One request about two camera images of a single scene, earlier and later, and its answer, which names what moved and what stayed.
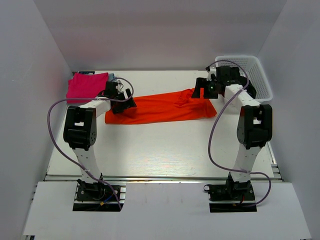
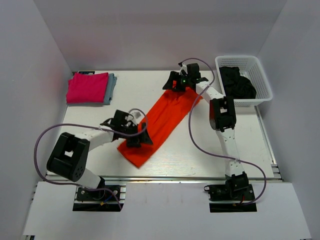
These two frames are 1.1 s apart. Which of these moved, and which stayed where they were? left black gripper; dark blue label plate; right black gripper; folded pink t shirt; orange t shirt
Moved: left black gripper; right black gripper; orange t shirt
Stayed: folded pink t shirt; dark blue label plate
